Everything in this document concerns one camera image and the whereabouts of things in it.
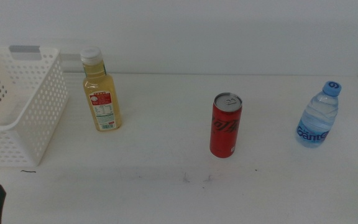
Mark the yellow juice bottle white cap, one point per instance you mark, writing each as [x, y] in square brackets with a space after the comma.
[102, 93]

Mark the red cola can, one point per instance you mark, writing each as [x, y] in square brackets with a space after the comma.
[225, 130]

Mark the clear water bottle blue cap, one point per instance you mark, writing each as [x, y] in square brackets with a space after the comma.
[317, 121]

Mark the small black thread scrap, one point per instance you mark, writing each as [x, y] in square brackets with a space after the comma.
[28, 171]

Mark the white perforated plastic basket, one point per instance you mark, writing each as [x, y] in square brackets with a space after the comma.
[50, 93]

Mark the grey wall trunking strip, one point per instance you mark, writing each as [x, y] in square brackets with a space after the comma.
[70, 62]

